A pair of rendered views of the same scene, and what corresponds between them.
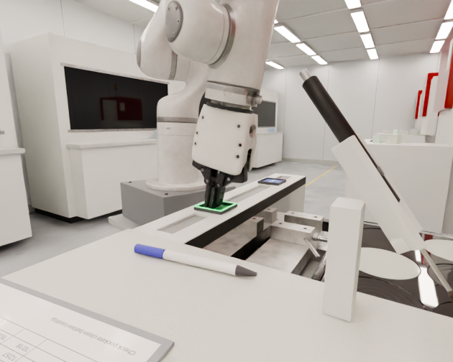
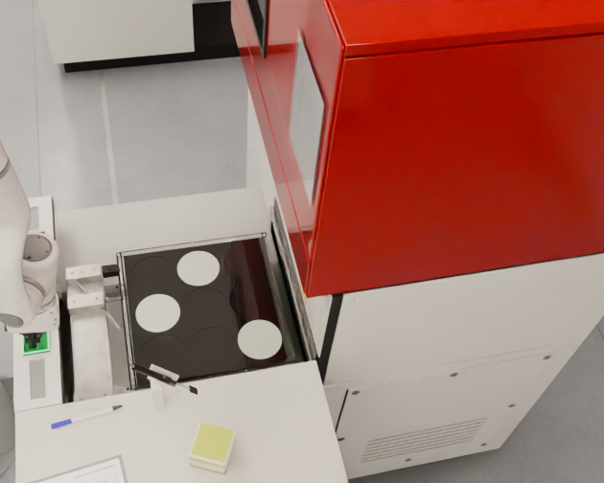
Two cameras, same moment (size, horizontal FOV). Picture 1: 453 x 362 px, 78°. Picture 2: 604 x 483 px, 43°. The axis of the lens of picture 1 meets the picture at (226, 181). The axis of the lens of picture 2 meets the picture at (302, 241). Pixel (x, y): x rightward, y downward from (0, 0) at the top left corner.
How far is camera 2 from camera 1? 1.40 m
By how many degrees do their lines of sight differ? 58
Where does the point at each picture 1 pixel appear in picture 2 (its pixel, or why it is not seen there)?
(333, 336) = (162, 417)
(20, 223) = not seen: outside the picture
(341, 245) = (157, 396)
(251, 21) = (50, 277)
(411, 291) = (178, 335)
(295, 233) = (91, 307)
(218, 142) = (35, 323)
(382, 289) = (165, 343)
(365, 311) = (167, 398)
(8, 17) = not seen: outside the picture
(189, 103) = not seen: outside the picture
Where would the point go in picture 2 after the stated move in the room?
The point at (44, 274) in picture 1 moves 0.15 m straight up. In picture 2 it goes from (32, 470) to (13, 440)
